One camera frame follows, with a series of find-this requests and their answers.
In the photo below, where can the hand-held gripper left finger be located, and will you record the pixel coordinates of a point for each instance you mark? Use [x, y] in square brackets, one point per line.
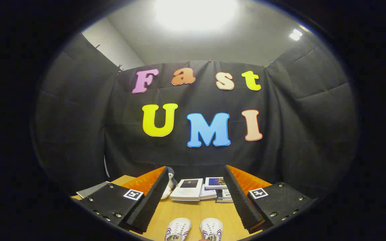
[152, 197]

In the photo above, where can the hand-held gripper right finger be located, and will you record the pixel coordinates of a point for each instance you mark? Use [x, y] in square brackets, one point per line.
[241, 201]

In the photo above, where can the white canvas shoe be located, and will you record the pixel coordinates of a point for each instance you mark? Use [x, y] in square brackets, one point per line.
[212, 227]
[179, 227]

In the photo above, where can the grey fabric storage box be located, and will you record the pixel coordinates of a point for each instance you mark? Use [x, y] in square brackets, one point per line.
[90, 190]

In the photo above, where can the book with teal cover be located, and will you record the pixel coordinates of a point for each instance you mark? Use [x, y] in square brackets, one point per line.
[227, 194]

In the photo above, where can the dark grey book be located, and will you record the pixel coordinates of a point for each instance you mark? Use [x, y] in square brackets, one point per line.
[219, 200]

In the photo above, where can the penguin plush toy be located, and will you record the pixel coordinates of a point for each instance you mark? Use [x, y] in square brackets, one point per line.
[172, 174]

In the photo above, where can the book with blue picture cover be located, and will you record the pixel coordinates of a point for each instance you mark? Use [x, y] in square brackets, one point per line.
[215, 182]

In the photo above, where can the plain white book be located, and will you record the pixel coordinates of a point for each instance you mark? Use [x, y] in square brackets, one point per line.
[209, 194]

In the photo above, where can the white book with portrait cover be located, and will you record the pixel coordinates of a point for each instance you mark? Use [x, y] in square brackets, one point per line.
[188, 192]

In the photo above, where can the black backdrop cloth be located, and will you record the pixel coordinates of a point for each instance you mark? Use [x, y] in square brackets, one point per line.
[286, 117]

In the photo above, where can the small ceiling light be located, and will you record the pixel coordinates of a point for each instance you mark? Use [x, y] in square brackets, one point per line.
[296, 34]

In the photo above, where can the large ceiling light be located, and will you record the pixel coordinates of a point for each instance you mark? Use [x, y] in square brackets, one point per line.
[196, 13]

